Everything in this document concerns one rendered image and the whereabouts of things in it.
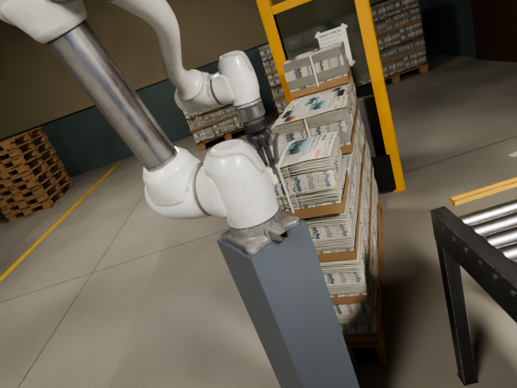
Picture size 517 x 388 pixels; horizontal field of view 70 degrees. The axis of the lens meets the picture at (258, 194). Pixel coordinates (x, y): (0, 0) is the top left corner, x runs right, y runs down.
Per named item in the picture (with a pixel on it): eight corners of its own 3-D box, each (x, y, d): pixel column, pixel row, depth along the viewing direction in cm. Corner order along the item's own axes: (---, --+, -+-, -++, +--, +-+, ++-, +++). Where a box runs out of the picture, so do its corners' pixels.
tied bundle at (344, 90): (292, 148, 225) (281, 112, 216) (301, 133, 249) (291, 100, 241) (355, 134, 210) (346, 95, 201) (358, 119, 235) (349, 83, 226)
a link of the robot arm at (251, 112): (238, 102, 123) (245, 118, 125) (229, 108, 115) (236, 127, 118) (264, 94, 119) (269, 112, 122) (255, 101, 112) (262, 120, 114)
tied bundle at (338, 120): (281, 168, 199) (268, 128, 190) (291, 149, 224) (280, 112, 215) (352, 153, 185) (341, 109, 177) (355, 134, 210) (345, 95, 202)
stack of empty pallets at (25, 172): (38, 198, 773) (1, 140, 724) (76, 184, 771) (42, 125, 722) (6, 224, 657) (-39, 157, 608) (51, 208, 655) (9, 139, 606)
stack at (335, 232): (305, 366, 183) (251, 224, 151) (331, 235, 281) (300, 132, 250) (388, 366, 168) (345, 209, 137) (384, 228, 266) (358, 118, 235)
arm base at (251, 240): (260, 261, 93) (252, 242, 91) (219, 239, 111) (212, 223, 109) (311, 225, 101) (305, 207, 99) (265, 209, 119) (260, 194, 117)
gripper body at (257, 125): (268, 112, 121) (276, 138, 124) (245, 118, 124) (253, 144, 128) (261, 118, 115) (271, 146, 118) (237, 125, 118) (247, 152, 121)
